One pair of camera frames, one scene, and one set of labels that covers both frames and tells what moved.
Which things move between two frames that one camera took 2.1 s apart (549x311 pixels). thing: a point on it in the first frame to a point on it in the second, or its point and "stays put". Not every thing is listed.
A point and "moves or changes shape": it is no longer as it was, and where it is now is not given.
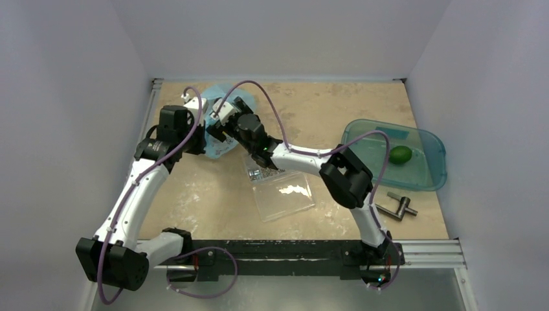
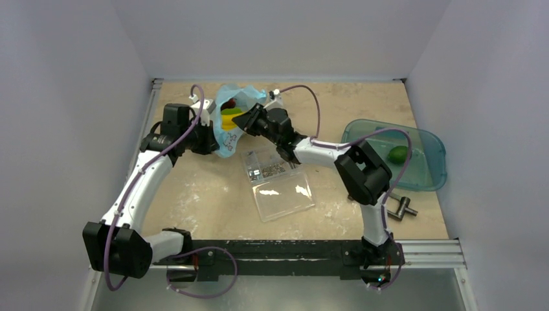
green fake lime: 400,154 stays put
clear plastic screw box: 278,193 stays put
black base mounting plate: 349,259 stays put
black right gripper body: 219,130 to 259,120
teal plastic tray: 373,140 stays put
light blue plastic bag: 215,148 moves or changes shape
